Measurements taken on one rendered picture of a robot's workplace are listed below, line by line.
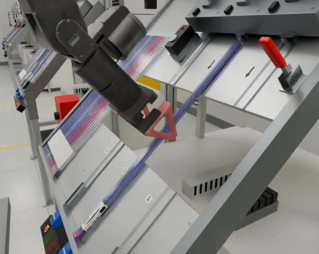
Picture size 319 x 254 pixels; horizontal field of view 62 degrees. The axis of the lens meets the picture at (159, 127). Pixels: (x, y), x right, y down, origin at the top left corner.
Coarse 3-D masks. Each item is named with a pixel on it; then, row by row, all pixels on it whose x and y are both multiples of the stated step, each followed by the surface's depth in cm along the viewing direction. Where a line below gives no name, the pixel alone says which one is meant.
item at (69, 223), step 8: (40, 144) 88; (40, 152) 84; (48, 168) 73; (48, 176) 71; (56, 176) 72; (56, 184) 67; (56, 192) 63; (56, 200) 61; (64, 200) 62; (64, 208) 58; (64, 216) 55; (72, 216) 57; (64, 224) 54; (72, 224) 54; (72, 232) 51; (72, 240) 49; (72, 248) 48; (80, 248) 48
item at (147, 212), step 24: (96, 144) 69; (120, 144) 62; (72, 168) 70; (96, 168) 62; (120, 168) 57; (144, 168) 52; (72, 192) 63; (96, 192) 57; (120, 192) 52; (144, 192) 48; (168, 192) 45; (120, 216) 48; (144, 216) 44; (168, 216) 42; (192, 216) 39; (96, 240) 49; (120, 240) 45; (144, 240) 42; (168, 240) 39
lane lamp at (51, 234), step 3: (51, 231) 61; (54, 231) 60; (48, 234) 61; (51, 234) 60; (54, 234) 59; (45, 237) 61; (48, 237) 60; (51, 237) 59; (45, 240) 60; (48, 240) 59; (45, 243) 59; (45, 246) 59
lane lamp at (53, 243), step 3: (54, 237) 59; (51, 240) 59; (54, 240) 58; (48, 243) 59; (51, 243) 58; (54, 243) 57; (57, 243) 57; (48, 246) 58; (51, 246) 57; (54, 246) 57; (45, 249) 58; (48, 249) 57; (51, 249) 57; (45, 252) 57; (48, 252) 57
